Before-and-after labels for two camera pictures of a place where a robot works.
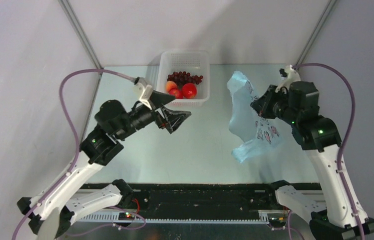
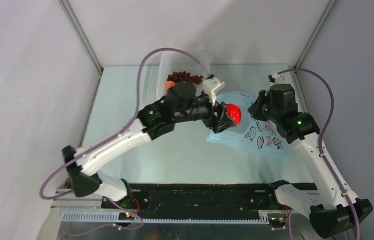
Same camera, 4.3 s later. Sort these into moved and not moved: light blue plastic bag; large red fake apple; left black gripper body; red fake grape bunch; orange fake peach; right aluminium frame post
Moved: left black gripper body; large red fake apple; light blue plastic bag
Not moved: orange fake peach; right aluminium frame post; red fake grape bunch
